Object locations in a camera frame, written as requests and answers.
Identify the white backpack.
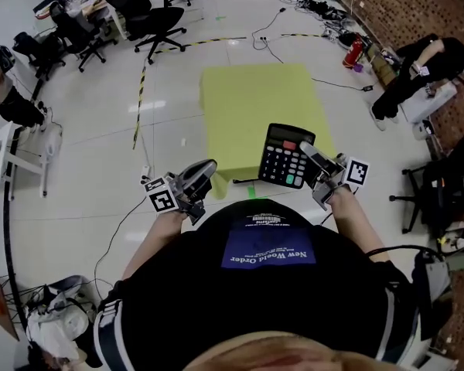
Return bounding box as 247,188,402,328
435,220,464,255

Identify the tangle of black cables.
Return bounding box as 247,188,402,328
281,0,367,48

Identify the person's left forearm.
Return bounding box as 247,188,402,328
121,210,189,281

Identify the black calculator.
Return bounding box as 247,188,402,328
258,123,317,189

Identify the dark shoulder bag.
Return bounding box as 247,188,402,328
411,245,454,342

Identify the long white desk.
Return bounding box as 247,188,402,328
32,0,204,41

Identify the person's head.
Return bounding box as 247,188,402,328
189,332,422,371

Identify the red fire extinguisher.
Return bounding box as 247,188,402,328
343,38,364,69

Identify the thick black hose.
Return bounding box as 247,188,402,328
3,125,28,328

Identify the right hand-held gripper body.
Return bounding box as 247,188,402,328
311,152,370,212

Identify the white floor appliance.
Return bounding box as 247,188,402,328
38,108,65,162

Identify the person's right forearm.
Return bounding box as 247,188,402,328
328,185,387,264

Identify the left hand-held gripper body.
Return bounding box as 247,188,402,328
140,172,206,227

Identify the white cloth covered table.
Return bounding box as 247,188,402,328
400,81,459,125

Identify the yellow-green tablecloth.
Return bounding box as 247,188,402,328
199,63,337,200

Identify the person's black printed t-shirt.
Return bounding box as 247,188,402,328
92,198,421,371

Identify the small white desk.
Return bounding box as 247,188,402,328
0,121,50,201

